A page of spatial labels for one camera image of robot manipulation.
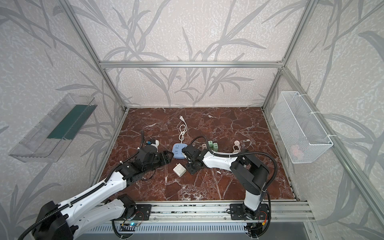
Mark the light green cube adapter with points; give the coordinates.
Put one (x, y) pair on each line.
(215, 147)

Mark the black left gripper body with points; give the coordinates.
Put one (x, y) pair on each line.
(163, 157)

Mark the white cube adapter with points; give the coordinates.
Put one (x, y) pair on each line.
(179, 170)

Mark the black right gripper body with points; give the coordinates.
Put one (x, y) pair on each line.
(190, 153)

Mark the aluminium front rail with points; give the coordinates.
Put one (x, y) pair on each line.
(216, 211)

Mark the white wire mesh basket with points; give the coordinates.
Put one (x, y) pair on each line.
(303, 136)

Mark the clear plastic wall tray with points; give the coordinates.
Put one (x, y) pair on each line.
(50, 138)

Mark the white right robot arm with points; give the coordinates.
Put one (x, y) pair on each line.
(251, 205)

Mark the blue square power strip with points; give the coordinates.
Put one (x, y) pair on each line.
(177, 151)

